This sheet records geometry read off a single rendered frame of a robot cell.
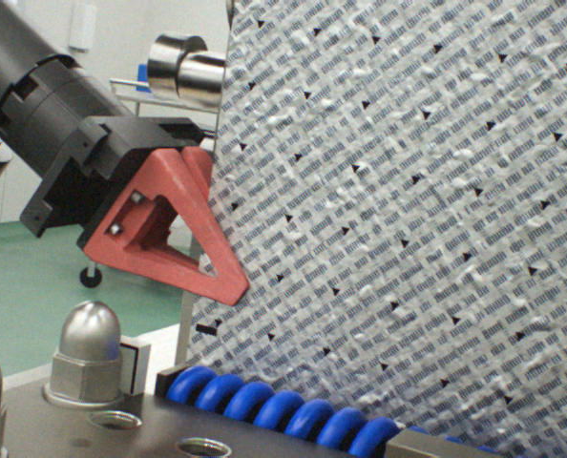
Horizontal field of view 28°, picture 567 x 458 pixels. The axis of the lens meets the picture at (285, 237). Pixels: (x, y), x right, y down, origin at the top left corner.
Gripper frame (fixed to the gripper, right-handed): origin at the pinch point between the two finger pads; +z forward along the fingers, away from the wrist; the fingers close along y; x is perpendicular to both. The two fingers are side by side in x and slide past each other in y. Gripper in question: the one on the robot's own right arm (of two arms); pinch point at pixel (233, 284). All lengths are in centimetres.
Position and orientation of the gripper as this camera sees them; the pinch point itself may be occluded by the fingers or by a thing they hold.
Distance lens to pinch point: 55.9
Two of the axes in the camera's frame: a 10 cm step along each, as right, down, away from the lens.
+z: 7.1, 6.5, -2.6
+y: -4.2, 0.9, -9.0
